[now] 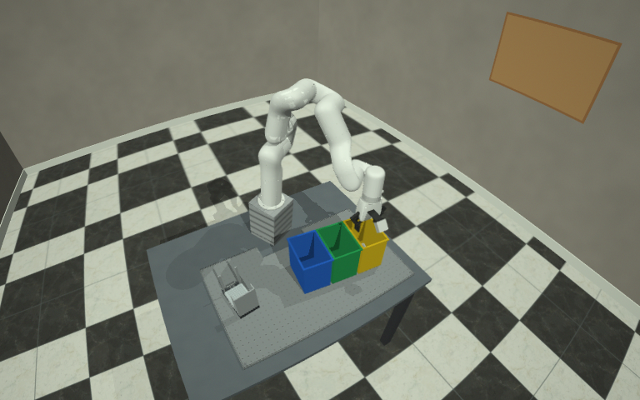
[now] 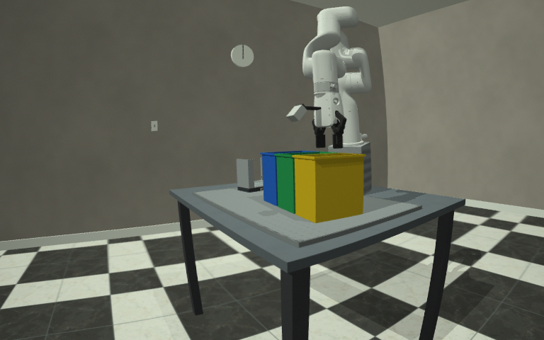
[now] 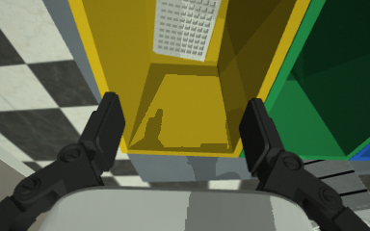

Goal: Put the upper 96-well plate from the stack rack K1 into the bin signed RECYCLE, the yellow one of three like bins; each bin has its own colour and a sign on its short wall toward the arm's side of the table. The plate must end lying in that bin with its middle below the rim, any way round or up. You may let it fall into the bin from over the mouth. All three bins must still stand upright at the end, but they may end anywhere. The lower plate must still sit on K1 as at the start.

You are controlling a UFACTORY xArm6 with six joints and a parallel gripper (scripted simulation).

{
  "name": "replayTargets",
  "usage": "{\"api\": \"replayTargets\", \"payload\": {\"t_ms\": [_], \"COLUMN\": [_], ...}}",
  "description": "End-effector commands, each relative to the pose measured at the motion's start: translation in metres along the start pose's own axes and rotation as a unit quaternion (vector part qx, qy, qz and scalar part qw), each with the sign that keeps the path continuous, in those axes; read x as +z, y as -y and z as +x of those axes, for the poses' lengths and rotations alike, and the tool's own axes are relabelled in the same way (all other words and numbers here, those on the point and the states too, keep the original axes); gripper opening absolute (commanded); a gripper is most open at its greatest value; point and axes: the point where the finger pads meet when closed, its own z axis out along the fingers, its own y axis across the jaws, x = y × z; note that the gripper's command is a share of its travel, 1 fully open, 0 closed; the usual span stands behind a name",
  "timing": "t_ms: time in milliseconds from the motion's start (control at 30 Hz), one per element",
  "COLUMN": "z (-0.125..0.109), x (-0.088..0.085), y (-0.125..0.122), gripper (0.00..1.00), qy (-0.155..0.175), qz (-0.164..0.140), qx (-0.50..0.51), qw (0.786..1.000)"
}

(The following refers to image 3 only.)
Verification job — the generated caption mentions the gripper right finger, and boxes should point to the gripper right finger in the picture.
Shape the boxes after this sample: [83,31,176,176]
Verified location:
[239,98,370,231]

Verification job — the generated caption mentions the white well plate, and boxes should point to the white well plate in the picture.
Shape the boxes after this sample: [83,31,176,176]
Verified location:
[153,0,222,62]

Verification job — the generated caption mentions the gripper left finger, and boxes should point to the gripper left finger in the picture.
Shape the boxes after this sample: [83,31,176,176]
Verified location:
[0,91,125,231]

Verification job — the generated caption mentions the yellow bin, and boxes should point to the yellow bin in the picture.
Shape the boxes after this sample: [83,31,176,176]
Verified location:
[68,0,310,158]

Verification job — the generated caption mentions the green open bin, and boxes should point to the green open bin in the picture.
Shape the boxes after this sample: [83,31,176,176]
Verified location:
[264,0,370,160]

